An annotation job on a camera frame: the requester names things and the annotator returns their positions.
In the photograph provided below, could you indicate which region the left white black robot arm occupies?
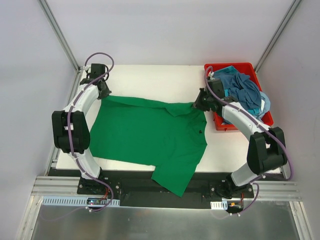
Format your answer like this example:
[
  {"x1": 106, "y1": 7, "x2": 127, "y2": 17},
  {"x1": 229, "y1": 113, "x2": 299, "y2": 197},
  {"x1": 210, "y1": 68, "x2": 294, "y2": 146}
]
[{"x1": 51, "y1": 63, "x2": 112, "y2": 195}]

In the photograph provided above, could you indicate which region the left white cable duct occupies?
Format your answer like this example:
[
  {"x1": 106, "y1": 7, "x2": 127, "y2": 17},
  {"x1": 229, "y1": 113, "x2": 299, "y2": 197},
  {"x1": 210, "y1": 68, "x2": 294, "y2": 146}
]
[{"x1": 42, "y1": 196, "x2": 120, "y2": 208}]

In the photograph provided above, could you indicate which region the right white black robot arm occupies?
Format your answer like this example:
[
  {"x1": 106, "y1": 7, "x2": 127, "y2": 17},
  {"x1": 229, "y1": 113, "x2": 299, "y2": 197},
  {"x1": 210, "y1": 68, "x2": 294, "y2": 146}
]
[{"x1": 193, "y1": 76, "x2": 289, "y2": 199}]

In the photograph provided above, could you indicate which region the aluminium frame post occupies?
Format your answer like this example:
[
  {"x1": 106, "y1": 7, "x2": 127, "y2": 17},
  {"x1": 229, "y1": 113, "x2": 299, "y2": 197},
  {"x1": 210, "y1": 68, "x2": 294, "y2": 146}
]
[
  {"x1": 37, "y1": 0, "x2": 81, "y2": 73},
  {"x1": 254, "y1": 0, "x2": 303, "y2": 73}
]

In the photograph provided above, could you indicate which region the teal t shirt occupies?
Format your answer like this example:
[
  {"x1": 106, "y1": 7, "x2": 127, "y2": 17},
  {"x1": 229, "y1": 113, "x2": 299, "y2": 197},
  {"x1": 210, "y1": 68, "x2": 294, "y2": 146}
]
[{"x1": 219, "y1": 65, "x2": 266, "y2": 120}]

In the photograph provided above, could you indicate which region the dark blue t shirt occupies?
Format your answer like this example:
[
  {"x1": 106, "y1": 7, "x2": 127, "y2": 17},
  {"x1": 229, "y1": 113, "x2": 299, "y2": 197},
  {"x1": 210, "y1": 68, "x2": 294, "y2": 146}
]
[{"x1": 214, "y1": 68, "x2": 262, "y2": 111}]

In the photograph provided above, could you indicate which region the green polo shirt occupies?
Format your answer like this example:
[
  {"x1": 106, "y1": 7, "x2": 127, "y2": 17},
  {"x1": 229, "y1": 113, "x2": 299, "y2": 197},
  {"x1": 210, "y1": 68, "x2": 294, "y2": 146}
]
[{"x1": 89, "y1": 96, "x2": 207, "y2": 197}]

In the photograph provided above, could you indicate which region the front aluminium frame rail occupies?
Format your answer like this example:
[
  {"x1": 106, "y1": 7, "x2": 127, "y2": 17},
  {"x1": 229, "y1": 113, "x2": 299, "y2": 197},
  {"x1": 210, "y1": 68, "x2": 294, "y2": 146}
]
[{"x1": 31, "y1": 176, "x2": 303, "y2": 202}]

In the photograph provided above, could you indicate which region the right white cable duct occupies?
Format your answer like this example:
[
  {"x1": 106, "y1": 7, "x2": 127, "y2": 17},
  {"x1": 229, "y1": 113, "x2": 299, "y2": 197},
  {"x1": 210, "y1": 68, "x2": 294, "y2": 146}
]
[{"x1": 210, "y1": 200, "x2": 228, "y2": 211}]

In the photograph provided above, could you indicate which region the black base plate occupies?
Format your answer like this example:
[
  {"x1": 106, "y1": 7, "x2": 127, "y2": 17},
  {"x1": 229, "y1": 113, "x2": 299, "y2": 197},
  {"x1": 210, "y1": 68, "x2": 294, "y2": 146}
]
[{"x1": 48, "y1": 168, "x2": 286, "y2": 208}]

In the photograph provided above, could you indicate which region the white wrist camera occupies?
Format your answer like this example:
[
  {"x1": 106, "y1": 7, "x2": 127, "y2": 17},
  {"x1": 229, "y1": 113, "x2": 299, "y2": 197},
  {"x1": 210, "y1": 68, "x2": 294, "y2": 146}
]
[
  {"x1": 83, "y1": 65, "x2": 91, "y2": 73},
  {"x1": 206, "y1": 71, "x2": 215, "y2": 81}
]

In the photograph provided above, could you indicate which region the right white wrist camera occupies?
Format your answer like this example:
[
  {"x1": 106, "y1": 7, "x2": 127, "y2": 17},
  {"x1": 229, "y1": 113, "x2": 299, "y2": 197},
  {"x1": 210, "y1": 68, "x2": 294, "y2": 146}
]
[{"x1": 206, "y1": 71, "x2": 215, "y2": 81}]

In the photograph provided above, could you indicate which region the left aluminium frame post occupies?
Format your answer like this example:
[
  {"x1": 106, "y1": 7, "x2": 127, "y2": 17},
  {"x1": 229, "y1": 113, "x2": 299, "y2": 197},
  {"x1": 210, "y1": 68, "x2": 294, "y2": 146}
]
[{"x1": 37, "y1": 0, "x2": 81, "y2": 73}]

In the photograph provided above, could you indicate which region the light blue t shirt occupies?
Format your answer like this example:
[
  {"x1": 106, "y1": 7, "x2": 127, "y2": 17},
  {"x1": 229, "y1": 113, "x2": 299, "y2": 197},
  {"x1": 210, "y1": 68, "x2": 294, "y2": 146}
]
[{"x1": 258, "y1": 91, "x2": 271, "y2": 119}]

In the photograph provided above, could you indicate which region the right aluminium frame post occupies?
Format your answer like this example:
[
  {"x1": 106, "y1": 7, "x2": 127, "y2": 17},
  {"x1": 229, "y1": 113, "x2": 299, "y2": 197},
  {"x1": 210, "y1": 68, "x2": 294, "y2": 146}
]
[{"x1": 254, "y1": 0, "x2": 303, "y2": 73}]

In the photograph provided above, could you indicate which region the red plastic bin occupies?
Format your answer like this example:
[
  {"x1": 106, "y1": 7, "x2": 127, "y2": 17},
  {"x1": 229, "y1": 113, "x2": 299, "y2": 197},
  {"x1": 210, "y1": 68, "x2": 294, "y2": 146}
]
[{"x1": 204, "y1": 62, "x2": 274, "y2": 126}]

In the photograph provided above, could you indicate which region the white cable duct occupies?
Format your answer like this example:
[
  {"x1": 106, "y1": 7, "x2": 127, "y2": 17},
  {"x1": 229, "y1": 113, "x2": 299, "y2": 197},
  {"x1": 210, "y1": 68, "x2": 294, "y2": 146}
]
[
  {"x1": 42, "y1": 196, "x2": 120, "y2": 208},
  {"x1": 210, "y1": 200, "x2": 228, "y2": 211}
]

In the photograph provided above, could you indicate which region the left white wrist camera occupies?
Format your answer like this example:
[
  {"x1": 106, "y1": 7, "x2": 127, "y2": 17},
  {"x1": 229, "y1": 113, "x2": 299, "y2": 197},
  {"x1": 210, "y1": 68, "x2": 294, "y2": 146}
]
[{"x1": 83, "y1": 65, "x2": 91, "y2": 73}]

